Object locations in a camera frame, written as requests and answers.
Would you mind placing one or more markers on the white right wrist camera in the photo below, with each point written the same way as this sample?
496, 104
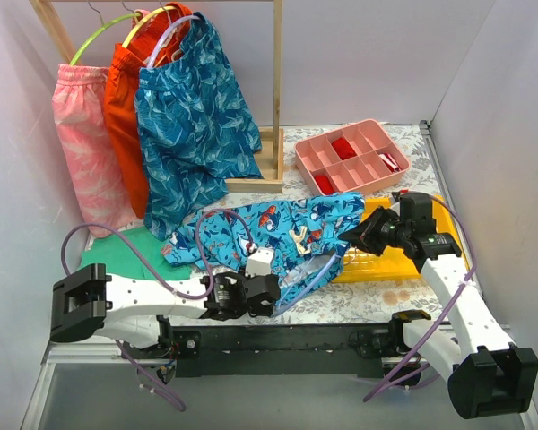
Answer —
395, 200

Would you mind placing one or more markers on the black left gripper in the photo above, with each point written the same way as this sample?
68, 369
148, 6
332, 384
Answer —
264, 293

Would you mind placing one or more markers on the green folded cloth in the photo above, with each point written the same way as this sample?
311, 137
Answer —
121, 260

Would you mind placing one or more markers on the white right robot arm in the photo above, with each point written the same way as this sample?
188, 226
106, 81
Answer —
486, 372

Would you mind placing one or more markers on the yellow plastic tray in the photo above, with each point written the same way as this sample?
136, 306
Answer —
393, 264

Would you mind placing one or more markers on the red rolled cloth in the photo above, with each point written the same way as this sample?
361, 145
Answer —
343, 149

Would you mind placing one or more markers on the red cloth in corner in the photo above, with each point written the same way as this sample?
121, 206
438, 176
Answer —
324, 184

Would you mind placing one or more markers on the orange shorts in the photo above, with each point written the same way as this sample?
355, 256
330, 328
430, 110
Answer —
119, 107

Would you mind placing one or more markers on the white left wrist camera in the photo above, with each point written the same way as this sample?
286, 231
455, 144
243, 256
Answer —
259, 261

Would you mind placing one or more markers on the teal leaf print shorts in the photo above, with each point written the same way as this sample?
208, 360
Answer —
195, 128

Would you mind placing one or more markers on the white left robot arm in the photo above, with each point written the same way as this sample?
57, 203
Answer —
91, 302

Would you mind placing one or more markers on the floral table mat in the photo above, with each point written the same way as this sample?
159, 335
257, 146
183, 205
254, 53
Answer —
364, 301

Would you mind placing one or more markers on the red white striped cloth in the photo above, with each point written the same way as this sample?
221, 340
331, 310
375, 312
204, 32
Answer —
390, 162

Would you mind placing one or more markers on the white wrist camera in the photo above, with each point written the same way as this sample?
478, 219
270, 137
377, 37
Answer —
259, 261
395, 200

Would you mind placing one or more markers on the wooden clothes rack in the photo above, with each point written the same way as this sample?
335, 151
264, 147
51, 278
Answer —
269, 159

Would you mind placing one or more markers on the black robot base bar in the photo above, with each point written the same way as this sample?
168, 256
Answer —
366, 350

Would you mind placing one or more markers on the yellow hanger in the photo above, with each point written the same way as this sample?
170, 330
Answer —
144, 21

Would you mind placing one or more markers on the pink divided organizer box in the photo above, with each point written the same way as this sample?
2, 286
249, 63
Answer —
360, 157

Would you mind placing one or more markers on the translucent white hanger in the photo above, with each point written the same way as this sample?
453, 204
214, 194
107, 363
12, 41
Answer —
166, 37

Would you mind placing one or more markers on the blue shark print shorts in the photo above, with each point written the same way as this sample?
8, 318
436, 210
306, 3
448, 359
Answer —
295, 229

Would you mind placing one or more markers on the pink patterned shorts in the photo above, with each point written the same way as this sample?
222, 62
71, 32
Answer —
98, 183

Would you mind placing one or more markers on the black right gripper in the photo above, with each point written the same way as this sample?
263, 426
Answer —
381, 231

